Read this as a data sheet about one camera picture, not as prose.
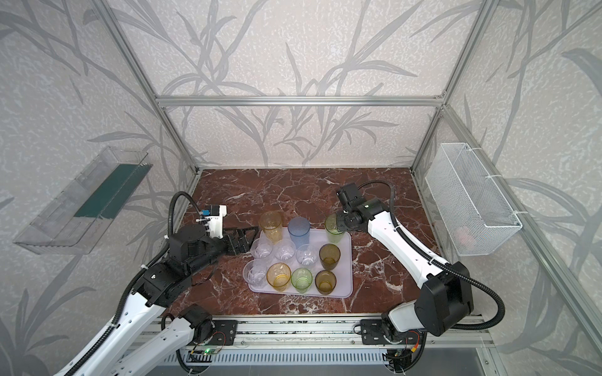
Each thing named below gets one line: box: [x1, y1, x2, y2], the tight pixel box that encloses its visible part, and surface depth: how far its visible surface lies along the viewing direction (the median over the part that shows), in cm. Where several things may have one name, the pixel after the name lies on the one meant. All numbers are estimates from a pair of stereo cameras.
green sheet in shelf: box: [73, 162, 153, 220], surface depth 69 cm
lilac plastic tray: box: [249, 227, 353, 298], surface depth 85 cm
